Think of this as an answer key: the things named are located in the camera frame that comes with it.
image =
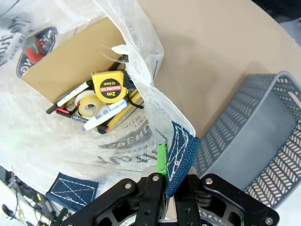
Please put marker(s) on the black pen red end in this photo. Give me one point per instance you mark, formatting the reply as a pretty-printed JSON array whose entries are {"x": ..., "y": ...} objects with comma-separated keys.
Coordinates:
[
  {"x": 70, "y": 115},
  {"x": 103, "y": 129}
]

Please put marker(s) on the white marker black cap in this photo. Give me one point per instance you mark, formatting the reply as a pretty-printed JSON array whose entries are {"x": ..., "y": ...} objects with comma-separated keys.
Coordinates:
[{"x": 70, "y": 95}]

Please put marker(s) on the flat brown cardboard box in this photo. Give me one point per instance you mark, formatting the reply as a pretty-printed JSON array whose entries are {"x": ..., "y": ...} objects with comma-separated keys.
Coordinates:
[{"x": 70, "y": 54}]

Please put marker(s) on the clear adhesive tape roll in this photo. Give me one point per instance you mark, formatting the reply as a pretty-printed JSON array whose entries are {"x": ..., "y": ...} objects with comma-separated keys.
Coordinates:
[{"x": 84, "y": 93}]

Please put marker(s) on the yellow tape measure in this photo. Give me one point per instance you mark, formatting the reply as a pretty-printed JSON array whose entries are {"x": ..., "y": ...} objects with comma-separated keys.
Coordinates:
[{"x": 108, "y": 87}]

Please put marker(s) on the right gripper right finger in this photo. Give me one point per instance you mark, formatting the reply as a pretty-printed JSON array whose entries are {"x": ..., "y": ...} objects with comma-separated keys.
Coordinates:
[{"x": 211, "y": 188}]

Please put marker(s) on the yellowish adhesive tape roll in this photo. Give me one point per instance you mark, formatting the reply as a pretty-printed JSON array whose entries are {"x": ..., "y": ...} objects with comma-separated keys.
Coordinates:
[{"x": 84, "y": 102}]

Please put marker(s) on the white marker blue cap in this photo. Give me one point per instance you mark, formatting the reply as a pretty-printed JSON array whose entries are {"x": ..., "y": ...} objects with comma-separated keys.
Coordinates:
[{"x": 103, "y": 115}]

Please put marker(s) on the red and green small object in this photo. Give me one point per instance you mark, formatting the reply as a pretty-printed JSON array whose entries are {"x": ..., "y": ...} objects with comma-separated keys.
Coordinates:
[{"x": 33, "y": 49}]

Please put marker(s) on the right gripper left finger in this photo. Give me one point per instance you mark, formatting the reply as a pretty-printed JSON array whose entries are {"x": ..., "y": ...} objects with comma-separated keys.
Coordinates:
[{"x": 150, "y": 200}]

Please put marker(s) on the grey plastic basket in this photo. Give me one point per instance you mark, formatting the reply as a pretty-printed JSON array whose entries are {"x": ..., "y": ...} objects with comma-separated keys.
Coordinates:
[{"x": 258, "y": 131}]

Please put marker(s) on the yellow ruler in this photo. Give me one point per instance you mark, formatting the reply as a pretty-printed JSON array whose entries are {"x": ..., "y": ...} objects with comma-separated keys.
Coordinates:
[{"x": 122, "y": 113}]

